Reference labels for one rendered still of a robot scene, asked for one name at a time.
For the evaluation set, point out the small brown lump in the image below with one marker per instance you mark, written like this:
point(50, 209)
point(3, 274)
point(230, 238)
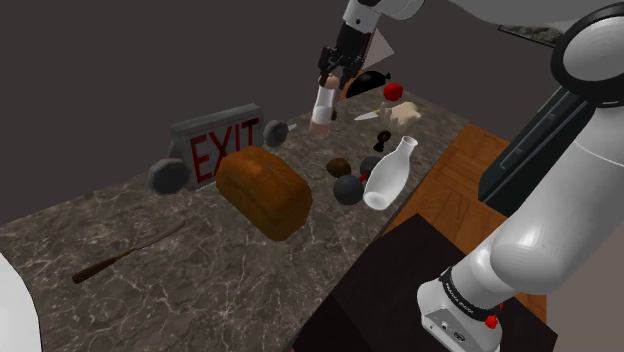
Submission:
point(338, 167)

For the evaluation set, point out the black chess piece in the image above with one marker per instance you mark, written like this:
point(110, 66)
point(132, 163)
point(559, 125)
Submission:
point(382, 141)

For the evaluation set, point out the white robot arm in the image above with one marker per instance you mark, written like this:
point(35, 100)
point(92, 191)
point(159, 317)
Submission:
point(546, 214)

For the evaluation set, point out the red apple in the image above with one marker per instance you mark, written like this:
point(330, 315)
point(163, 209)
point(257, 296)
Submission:
point(393, 91)

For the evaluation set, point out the grey exit sign red letters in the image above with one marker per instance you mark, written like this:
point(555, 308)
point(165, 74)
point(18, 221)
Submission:
point(214, 146)

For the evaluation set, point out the beige animal figure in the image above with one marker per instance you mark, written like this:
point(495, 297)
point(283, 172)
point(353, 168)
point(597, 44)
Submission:
point(403, 114)

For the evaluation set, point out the brown bread loaf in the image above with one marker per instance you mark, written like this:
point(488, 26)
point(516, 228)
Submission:
point(265, 192)

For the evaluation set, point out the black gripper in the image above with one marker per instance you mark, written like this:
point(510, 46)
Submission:
point(352, 41)

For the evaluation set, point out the white rounded object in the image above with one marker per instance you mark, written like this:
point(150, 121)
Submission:
point(14, 312)

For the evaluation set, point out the grey hexagonal dumbbell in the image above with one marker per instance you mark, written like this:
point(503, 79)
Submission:
point(168, 176)

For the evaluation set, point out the white vase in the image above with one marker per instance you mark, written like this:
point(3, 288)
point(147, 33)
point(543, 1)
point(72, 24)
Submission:
point(387, 178)

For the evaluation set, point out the white and tan bottle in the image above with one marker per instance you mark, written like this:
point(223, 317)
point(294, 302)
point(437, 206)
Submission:
point(322, 108)

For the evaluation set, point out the black rounded object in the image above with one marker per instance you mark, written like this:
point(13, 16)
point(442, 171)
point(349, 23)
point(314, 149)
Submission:
point(365, 84)

